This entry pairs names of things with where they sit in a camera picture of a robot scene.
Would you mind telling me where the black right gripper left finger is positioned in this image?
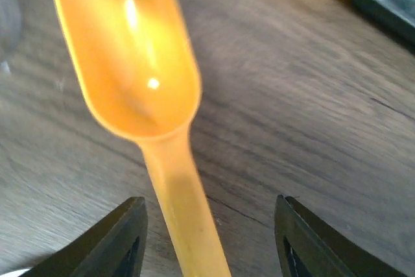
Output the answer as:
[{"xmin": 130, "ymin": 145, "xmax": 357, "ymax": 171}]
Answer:
[{"xmin": 23, "ymin": 197, "xmax": 148, "ymax": 277}]

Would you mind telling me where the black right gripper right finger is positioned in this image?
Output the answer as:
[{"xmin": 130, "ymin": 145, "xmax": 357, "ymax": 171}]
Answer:
[{"xmin": 274, "ymin": 195, "xmax": 405, "ymax": 277}]

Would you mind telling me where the orange plastic scoop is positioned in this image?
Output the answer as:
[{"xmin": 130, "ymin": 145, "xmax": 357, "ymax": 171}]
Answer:
[{"xmin": 54, "ymin": 0, "xmax": 230, "ymax": 276}]

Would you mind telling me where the clear plastic cup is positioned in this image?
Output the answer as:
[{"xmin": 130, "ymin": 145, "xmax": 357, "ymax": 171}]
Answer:
[{"xmin": 1, "ymin": 0, "xmax": 22, "ymax": 74}]

